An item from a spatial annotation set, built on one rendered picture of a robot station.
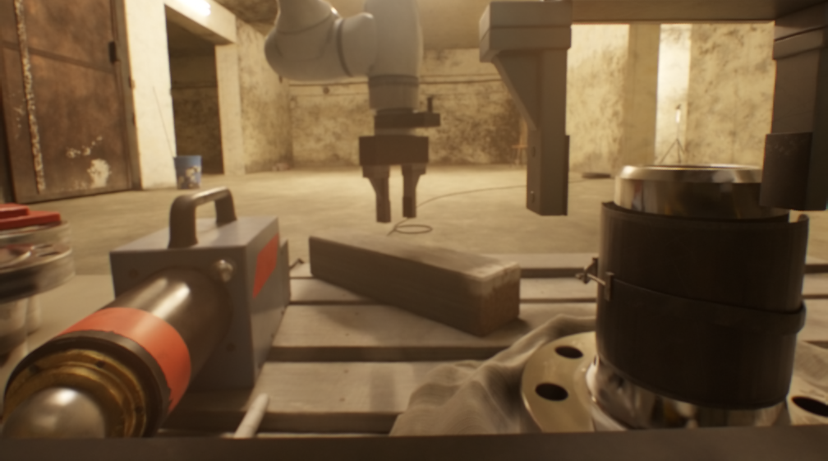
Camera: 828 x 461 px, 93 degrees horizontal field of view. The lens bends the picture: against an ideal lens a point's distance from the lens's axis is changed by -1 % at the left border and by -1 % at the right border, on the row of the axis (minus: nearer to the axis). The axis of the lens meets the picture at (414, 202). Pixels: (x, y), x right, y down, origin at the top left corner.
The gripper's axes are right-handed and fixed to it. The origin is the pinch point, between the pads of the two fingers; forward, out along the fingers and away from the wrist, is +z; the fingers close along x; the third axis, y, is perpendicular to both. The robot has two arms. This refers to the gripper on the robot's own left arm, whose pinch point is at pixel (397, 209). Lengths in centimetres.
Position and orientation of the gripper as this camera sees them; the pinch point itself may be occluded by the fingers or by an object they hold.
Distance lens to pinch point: 73.6
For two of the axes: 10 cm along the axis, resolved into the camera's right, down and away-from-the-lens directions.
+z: 0.2, 9.9, 1.3
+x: -6.9, 1.0, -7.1
